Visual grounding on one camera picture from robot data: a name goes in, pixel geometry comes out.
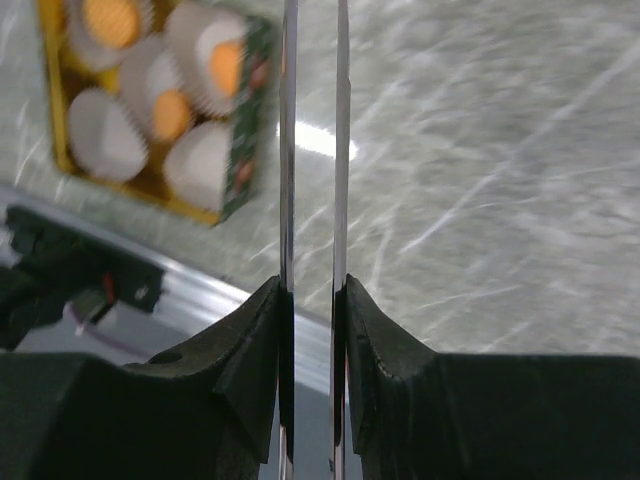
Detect metal tongs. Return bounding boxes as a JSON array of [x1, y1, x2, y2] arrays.
[[276, 1, 357, 479]]

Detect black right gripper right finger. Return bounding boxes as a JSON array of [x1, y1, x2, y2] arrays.
[[344, 277, 639, 479]]

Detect white paper cup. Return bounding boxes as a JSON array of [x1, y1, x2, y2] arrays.
[[64, 0, 154, 71], [164, 1, 247, 116], [163, 122, 232, 211], [119, 34, 195, 143], [67, 88, 149, 183]]

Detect green gold cookie tin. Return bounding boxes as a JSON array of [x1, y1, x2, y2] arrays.
[[38, 1, 276, 225]]

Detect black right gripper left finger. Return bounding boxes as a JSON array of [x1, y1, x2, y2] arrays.
[[1, 277, 281, 479]]

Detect round orange cookie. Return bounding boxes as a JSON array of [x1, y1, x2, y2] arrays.
[[208, 41, 244, 97], [81, 0, 141, 49], [152, 89, 192, 141]]

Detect aluminium mounting rail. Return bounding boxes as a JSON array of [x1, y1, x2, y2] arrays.
[[1, 183, 330, 395]]

